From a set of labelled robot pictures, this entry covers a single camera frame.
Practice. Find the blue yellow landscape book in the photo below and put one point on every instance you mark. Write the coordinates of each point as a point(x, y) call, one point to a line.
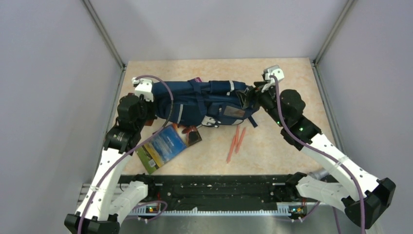
point(166, 145)

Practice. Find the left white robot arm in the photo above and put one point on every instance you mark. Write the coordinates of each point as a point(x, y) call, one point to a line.
point(100, 212)

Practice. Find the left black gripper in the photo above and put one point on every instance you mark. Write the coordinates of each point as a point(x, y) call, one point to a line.
point(152, 114)

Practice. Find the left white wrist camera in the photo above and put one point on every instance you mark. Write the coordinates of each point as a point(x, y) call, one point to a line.
point(143, 88)

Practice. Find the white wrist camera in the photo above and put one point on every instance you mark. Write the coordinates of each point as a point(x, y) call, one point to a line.
point(143, 88)
point(271, 75)

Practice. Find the navy blue backpack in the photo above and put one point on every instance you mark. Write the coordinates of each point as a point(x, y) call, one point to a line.
point(210, 104)

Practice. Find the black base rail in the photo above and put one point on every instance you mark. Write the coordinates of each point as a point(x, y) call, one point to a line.
point(218, 192)

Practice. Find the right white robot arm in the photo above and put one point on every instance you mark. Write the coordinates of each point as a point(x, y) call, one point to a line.
point(362, 196)

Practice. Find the orange pen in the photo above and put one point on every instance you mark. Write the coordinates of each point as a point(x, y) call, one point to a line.
point(233, 144)
point(240, 140)

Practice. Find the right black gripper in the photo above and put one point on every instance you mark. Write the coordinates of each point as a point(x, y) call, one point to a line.
point(245, 96)

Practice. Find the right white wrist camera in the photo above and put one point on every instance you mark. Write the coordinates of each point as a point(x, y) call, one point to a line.
point(271, 75)

